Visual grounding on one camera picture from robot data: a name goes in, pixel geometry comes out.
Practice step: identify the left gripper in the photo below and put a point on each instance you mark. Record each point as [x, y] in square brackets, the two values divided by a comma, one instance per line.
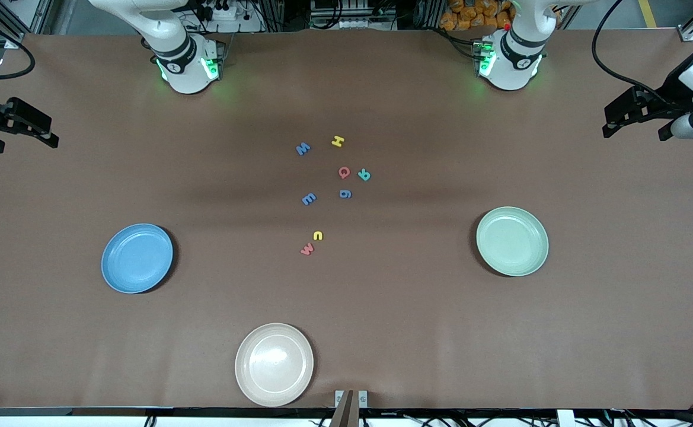
[673, 93]

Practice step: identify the teal foam letter R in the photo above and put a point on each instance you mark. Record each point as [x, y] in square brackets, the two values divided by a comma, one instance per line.
[364, 174]

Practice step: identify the blue foam letter M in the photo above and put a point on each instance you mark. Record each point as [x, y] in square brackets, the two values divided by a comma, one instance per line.
[303, 148]

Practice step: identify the yellow foam letter H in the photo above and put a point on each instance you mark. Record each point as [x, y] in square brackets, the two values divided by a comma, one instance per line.
[338, 141]

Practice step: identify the red foam letter Q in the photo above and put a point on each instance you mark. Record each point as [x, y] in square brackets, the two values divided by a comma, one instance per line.
[340, 172]

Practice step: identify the blue foam letter g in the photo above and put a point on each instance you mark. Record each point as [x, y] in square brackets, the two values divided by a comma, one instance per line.
[345, 194]

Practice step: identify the red foam letter w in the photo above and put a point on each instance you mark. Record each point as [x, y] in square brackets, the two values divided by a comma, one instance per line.
[307, 249]

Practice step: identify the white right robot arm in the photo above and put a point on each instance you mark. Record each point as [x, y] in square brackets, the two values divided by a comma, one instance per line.
[183, 74]

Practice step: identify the pale green plate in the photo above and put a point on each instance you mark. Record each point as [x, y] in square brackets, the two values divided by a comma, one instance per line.
[512, 241]

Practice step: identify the blue plate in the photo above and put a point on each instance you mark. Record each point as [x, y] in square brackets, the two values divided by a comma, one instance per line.
[137, 258]

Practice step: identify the orange packets pile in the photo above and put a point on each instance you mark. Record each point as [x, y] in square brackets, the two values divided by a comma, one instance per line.
[470, 15]

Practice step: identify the white power strip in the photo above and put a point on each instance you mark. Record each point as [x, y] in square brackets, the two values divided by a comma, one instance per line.
[245, 25]

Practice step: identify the dark electronics rack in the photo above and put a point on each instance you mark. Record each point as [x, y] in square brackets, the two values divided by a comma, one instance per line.
[352, 9]

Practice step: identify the blue foam letter E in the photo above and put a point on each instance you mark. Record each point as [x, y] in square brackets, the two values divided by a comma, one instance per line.
[309, 199]

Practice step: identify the white block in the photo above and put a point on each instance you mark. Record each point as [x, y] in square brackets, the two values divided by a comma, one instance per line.
[565, 418]

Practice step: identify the beige plate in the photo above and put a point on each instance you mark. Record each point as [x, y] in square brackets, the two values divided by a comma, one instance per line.
[274, 365]

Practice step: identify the metal mount bracket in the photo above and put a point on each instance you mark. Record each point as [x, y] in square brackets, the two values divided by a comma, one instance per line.
[346, 409]

